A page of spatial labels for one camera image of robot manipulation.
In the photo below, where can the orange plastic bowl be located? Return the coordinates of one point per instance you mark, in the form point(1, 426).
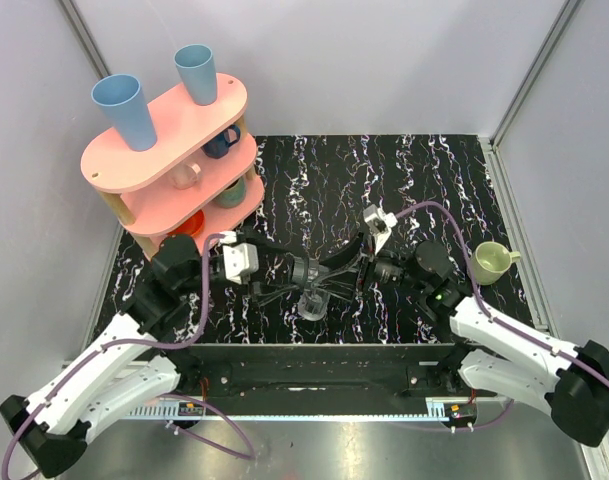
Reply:
point(193, 226)

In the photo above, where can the large blue plastic cup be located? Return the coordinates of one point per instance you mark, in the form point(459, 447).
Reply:
point(121, 99)

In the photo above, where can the pink three-tier wooden shelf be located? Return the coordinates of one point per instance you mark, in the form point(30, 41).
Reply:
point(137, 187)

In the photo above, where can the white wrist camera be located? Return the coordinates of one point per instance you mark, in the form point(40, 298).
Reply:
point(380, 225)
point(241, 258)

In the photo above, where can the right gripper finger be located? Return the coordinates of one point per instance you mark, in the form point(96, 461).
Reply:
point(347, 257)
point(342, 286)

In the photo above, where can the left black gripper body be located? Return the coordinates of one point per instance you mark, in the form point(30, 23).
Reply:
point(257, 282)

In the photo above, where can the dark blue ceramic mug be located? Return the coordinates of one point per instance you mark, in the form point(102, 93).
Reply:
point(220, 145)

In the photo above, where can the small blue plastic cup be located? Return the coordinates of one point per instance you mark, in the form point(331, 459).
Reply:
point(196, 67)

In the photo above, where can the black marble patterned mat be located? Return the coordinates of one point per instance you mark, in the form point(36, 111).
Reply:
point(316, 188)

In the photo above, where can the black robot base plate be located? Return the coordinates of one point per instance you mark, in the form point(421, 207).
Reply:
point(325, 379)

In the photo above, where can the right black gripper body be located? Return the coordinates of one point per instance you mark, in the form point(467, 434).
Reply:
point(372, 269)

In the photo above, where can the light green ceramic mug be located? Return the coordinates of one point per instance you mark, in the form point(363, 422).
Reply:
point(491, 260)

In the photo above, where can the white slotted cable duct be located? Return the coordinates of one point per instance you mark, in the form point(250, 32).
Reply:
point(168, 411)

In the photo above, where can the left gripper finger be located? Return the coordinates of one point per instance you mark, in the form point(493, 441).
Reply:
point(262, 294)
point(266, 253)

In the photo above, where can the teal speckled ceramic cup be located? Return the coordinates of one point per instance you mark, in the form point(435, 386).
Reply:
point(233, 195)

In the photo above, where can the pink ceramic mug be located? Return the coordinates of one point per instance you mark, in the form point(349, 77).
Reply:
point(185, 175)

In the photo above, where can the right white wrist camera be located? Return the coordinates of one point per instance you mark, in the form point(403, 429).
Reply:
point(380, 225)

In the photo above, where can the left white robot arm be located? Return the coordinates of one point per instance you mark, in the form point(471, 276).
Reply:
point(139, 356)

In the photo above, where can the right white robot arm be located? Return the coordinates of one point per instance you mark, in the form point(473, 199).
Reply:
point(499, 354)

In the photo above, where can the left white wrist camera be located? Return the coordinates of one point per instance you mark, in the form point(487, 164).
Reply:
point(241, 258)

